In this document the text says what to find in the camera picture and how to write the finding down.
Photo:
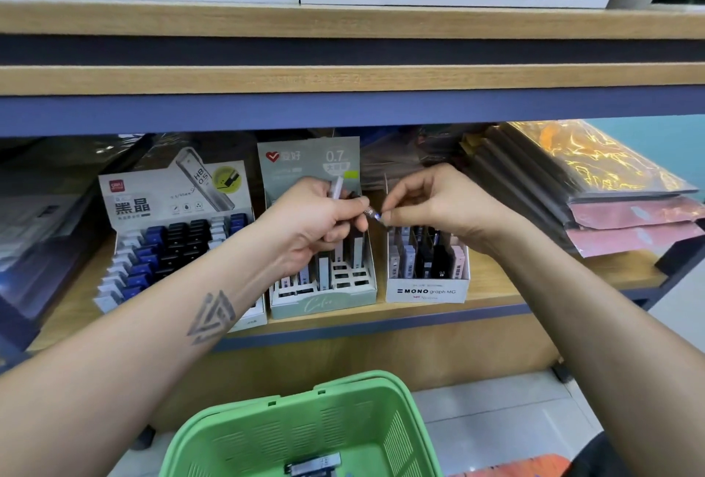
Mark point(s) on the person's left hand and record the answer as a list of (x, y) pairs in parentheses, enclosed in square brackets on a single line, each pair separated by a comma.
[(308, 223)]

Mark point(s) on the person's right hand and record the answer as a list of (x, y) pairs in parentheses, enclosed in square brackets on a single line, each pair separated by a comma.
[(452, 205)]

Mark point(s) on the pale green display box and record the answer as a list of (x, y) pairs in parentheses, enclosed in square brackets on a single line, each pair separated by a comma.
[(297, 157)]

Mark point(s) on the lead case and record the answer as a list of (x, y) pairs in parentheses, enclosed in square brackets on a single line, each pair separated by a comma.
[(376, 216)]

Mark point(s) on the clear plastic display box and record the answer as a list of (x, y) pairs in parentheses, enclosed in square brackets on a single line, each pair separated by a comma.
[(427, 292)]

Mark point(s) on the white display box red label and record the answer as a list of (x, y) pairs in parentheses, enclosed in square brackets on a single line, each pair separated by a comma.
[(143, 201)]

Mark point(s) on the green plastic basket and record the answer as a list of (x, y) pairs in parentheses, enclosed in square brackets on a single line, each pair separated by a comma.
[(220, 438)]

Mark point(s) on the pile of lead cases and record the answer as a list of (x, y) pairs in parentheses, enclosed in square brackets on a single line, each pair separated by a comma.
[(314, 464)]

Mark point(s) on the person's left forearm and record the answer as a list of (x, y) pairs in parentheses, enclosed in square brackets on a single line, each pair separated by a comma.
[(110, 378)]

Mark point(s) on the person's right forearm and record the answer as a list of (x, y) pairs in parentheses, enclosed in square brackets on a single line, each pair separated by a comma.
[(617, 356)]

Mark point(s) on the dark plastic-wrapped packs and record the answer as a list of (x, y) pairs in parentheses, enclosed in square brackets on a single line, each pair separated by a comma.
[(606, 174)]

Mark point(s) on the stack of wrapped paper packs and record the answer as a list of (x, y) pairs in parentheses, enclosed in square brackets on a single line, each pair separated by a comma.
[(44, 234)]

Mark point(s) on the colourful printed mat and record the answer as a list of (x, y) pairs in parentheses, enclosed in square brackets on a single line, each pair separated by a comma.
[(512, 467)]

